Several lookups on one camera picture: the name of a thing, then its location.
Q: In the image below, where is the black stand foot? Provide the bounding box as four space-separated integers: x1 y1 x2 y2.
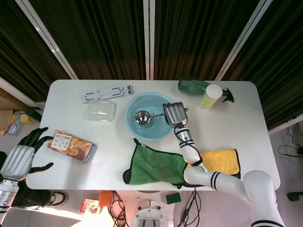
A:
287 191 303 202

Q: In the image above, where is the white frame post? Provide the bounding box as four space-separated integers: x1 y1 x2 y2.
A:
16 0 79 80
143 0 156 80
214 0 283 81

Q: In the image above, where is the yellow sponge block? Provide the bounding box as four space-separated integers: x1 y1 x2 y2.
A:
19 112 34 124

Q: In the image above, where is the orange blue snack box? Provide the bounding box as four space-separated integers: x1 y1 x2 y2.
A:
46 129 97 164

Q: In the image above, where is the green microfiber towel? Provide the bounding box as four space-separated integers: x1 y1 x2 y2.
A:
122 138 188 185

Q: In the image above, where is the dark curtain panel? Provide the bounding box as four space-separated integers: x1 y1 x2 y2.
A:
0 0 73 102
154 0 270 80
29 0 147 80
239 0 303 131

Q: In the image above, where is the red white carton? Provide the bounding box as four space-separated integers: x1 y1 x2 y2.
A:
81 198 100 215

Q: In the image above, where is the stainless steel ladle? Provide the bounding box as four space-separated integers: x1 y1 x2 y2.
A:
135 107 190 125

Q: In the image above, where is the white folding stand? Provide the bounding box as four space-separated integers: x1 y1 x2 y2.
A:
82 85 135 104

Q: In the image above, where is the green spray bottle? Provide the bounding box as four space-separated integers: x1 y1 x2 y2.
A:
178 77 235 104

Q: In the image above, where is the clear plastic bag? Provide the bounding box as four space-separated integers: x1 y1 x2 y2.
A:
7 113 25 136

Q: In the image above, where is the yellow microfiber towel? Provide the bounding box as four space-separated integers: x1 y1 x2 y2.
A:
176 148 241 190

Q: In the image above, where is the thin black floor cable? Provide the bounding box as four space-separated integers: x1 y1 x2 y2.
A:
277 126 303 157

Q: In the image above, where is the white floor rail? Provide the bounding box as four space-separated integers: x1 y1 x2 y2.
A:
0 77 45 103
268 116 303 136

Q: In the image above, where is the light blue plastic bowl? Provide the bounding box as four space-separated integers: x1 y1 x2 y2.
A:
125 92 176 142

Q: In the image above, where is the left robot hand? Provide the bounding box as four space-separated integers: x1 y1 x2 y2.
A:
0 127 54 182

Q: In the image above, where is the green sponge block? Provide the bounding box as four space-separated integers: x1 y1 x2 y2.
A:
165 192 181 205

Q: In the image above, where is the black white sneaker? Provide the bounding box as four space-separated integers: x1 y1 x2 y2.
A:
47 190 70 208

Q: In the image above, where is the clear plastic container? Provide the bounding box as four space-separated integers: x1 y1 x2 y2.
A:
86 99 117 122

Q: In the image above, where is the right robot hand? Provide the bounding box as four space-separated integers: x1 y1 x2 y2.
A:
162 101 189 129

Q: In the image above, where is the black cable bundle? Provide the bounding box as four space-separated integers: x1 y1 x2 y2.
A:
107 191 127 227
181 185 202 227

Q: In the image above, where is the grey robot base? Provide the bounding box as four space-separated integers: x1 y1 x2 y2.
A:
130 198 175 227

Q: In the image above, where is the clear tennis ball tube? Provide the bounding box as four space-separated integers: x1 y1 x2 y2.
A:
200 84 223 111

